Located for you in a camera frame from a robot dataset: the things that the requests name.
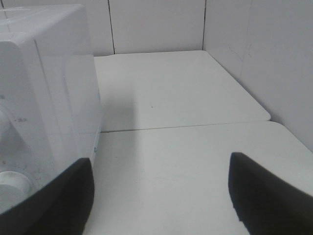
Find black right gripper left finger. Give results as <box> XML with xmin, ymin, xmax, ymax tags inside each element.
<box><xmin>0</xmin><ymin>158</ymin><xmax>94</xmax><ymax>235</ymax></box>

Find white microwave oven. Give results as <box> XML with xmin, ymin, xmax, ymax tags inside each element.
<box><xmin>0</xmin><ymin>3</ymin><xmax>103</xmax><ymax>196</ymax></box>

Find lower white dial knob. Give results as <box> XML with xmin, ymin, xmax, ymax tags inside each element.
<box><xmin>0</xmin><ymin>171</ymin><xmax>33</xmax><ymax>196</ymax></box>

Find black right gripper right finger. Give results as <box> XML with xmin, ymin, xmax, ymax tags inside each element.
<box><xmin>228</xmin><ymin>152</ymin><xmax>313</xmax><ymax>235</ymax></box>

